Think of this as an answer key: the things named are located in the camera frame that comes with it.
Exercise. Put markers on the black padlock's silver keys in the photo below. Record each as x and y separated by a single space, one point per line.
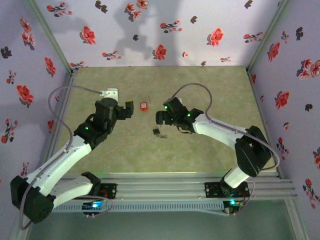
163 136

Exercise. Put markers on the small black padlock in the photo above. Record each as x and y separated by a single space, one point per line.
156 132

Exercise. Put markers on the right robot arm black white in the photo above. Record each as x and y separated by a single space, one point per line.
217 128

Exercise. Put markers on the grey metal corner post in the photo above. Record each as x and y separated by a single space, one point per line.
50 35
265 40

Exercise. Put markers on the red padlock with label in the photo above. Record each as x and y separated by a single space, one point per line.
143 106

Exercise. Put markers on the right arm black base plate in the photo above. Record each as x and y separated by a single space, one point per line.
212 190

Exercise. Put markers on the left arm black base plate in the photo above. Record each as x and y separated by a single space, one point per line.
111 191

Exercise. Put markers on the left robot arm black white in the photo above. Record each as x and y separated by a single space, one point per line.
57 165

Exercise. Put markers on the aluminium rail frame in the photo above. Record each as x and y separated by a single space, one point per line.
160 187

